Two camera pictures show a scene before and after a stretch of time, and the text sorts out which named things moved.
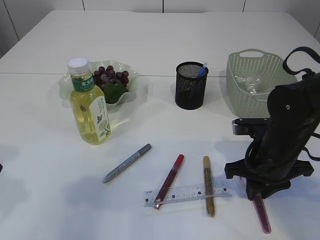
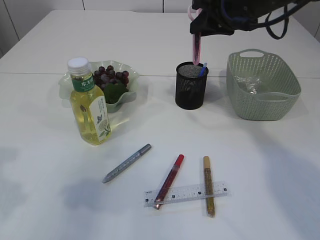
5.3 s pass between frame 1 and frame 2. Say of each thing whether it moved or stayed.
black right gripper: moved
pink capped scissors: moved
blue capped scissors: stayed
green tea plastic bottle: stayed
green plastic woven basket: stayed
